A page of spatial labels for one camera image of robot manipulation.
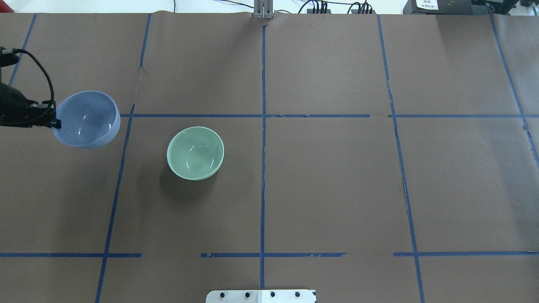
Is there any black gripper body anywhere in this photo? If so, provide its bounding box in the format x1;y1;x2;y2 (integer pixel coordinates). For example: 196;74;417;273
0;83;38;127

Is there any blue bowl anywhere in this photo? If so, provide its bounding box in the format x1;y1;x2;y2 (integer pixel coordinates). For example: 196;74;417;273
52;90;121;149

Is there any green bowl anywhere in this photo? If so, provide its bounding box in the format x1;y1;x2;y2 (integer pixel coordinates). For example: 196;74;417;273
167;126;225;181

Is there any black power strip left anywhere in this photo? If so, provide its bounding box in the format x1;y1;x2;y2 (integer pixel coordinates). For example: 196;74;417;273
299;0;331;15

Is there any black power strip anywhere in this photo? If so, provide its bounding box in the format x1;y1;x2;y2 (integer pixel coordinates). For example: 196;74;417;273
347;0;376;15
299;0;331;15

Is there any black power strip right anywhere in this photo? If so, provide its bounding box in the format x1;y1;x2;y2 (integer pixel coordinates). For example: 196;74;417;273
347;0;376;15

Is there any black device with label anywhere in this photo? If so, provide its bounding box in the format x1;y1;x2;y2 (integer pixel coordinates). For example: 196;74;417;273
403;0;489;15

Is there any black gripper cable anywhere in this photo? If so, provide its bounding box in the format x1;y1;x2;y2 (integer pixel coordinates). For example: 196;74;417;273
0;48;56;106

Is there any aluminium frame post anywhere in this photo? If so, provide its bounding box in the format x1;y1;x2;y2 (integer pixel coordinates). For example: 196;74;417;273
253;0;275;19

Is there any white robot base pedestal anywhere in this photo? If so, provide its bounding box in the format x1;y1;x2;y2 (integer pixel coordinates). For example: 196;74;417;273
205;289;317;303

